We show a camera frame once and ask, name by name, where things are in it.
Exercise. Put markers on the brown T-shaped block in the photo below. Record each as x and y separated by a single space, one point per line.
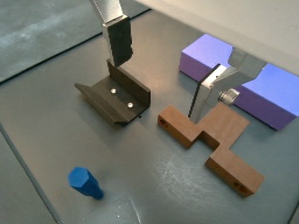
219 130

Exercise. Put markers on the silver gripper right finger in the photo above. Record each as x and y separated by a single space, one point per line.
216 87

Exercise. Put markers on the black angle fixture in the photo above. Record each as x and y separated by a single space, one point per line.
120 97

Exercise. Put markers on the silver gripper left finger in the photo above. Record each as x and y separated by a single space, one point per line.
116 30

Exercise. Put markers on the blue hexagonal peg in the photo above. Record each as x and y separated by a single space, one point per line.
84 183

